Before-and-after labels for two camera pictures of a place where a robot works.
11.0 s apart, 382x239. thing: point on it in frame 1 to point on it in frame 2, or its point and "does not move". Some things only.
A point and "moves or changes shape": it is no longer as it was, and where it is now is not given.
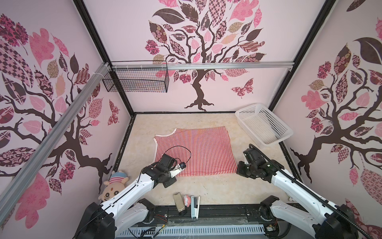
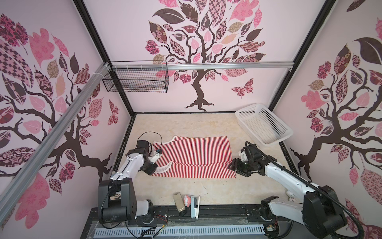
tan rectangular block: (179, 201) does not move
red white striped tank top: (205, 150) moves or changes shape
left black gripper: (171, 181) to (150, 171)
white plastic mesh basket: (262, 125) does not move
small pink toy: (187, 200) does not move
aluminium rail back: (197, 65) does not move
